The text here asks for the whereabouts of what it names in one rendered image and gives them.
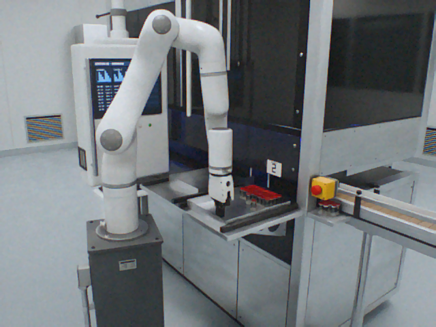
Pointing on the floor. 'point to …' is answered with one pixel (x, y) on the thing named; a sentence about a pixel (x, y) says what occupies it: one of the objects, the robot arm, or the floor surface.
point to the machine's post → (309, 155)
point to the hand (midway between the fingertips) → (220, 212)
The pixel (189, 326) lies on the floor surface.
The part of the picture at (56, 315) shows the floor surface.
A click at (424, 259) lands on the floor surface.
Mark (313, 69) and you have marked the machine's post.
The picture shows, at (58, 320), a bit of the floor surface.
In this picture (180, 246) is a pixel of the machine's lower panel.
